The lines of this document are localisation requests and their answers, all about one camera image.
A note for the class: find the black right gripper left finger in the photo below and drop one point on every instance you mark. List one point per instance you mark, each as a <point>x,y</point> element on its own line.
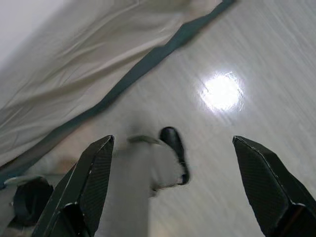
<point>81,197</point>

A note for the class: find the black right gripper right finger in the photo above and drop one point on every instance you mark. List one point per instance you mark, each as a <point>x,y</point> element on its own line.
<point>271,197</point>

